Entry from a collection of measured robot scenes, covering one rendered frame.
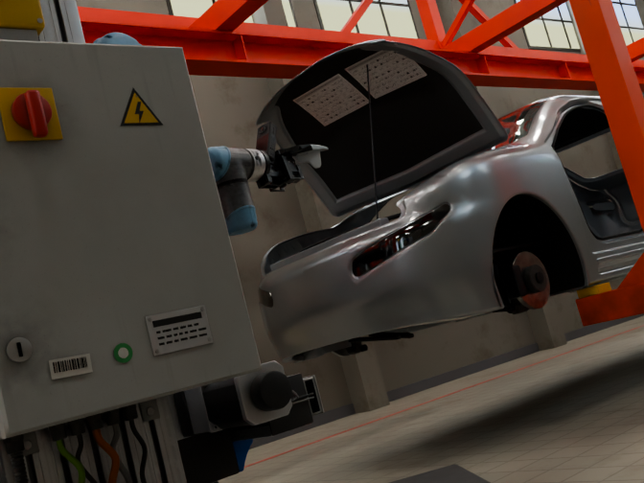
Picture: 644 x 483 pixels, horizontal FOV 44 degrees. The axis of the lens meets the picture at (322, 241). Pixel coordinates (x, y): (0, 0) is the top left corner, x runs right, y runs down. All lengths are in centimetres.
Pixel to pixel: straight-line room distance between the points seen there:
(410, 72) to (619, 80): 115
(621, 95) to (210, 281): 376
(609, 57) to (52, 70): 389
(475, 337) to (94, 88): 975
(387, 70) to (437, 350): 585
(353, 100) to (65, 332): 419
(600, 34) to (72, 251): 400
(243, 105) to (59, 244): 835
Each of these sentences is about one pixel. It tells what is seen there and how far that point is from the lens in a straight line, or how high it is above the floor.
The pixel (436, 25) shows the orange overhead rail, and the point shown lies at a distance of 849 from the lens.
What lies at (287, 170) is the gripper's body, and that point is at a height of 119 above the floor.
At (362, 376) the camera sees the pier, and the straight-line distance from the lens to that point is 888.
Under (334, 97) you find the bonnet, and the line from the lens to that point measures 507.
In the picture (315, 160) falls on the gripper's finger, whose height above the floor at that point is 121.
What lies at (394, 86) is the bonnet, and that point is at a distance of 487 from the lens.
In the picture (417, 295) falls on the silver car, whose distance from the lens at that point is 401.
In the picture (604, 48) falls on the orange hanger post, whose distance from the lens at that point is 470.
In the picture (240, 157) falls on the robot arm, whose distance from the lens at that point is 175.
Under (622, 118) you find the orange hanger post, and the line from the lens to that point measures 462.
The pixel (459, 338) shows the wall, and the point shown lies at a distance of 1042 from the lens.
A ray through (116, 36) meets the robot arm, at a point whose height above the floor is 144.
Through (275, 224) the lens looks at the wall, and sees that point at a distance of 895.
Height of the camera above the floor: 77
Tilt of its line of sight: 8 degrees up
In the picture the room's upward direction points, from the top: 15 degrees counter-clockwise
